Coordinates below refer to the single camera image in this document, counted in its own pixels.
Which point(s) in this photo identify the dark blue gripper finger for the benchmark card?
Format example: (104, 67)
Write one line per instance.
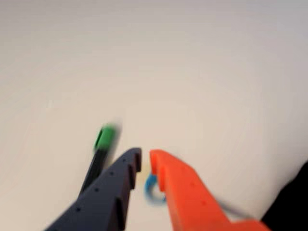
(103, 199)

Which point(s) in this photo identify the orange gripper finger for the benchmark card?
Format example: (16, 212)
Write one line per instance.
(190, 199)

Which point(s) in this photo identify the black fabric bag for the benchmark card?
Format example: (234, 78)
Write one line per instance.
(288, 204)

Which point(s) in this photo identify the black marker with green cap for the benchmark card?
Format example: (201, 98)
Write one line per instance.
(106, 137)

